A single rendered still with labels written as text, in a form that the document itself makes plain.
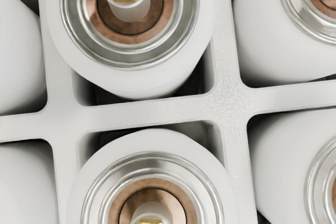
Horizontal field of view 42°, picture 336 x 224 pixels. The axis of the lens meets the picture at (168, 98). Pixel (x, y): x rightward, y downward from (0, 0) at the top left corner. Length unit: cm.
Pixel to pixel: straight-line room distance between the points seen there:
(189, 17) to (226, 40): 8
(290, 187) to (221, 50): 11
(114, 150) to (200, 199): 5
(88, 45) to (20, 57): 6
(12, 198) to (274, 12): 18
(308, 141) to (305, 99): 8
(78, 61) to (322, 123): 14
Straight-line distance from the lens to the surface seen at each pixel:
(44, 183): 32
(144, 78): 24
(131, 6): 21
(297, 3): 25
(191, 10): 24
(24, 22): 30
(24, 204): 27
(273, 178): 27
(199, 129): 42
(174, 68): 24
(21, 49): 29
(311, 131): 25
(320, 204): 25
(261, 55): 30
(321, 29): 25
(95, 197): 24
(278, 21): 25
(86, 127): 31
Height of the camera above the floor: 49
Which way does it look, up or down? 87 degrees down
